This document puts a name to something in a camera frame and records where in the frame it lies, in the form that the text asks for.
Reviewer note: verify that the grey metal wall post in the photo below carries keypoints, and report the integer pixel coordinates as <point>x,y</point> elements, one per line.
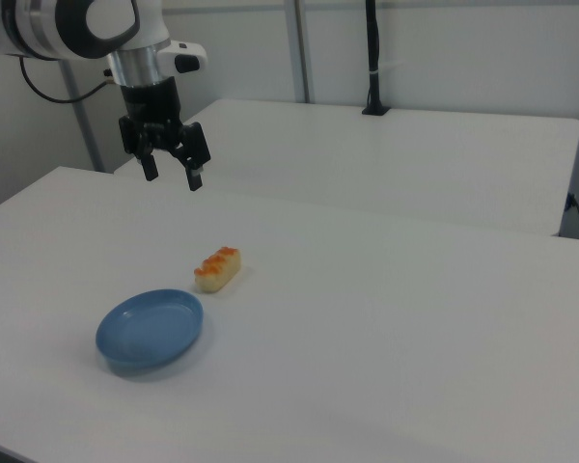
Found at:
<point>82,120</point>
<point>302,48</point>

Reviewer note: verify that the white side table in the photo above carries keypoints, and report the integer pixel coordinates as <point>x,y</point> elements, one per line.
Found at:
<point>391,164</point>

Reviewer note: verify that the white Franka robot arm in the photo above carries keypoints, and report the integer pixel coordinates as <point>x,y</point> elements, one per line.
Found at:
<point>53,24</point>

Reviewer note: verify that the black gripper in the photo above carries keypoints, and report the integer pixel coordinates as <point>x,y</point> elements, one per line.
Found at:
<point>152,108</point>

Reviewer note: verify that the black camera stand pole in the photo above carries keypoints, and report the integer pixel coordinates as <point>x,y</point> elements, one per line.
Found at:
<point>375,62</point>

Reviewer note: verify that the bread with orange topping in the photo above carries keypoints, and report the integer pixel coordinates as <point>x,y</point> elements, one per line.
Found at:
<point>219,269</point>

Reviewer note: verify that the blue plastic plate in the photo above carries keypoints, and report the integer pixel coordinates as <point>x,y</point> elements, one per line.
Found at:
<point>149,330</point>

